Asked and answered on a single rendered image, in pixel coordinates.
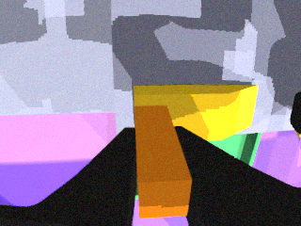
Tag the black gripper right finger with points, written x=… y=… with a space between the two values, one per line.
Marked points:
x=226 y=191

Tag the green tray floor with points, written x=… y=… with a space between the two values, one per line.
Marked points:
x=232 y=144

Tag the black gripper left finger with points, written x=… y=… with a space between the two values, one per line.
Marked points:
x=101 y=194

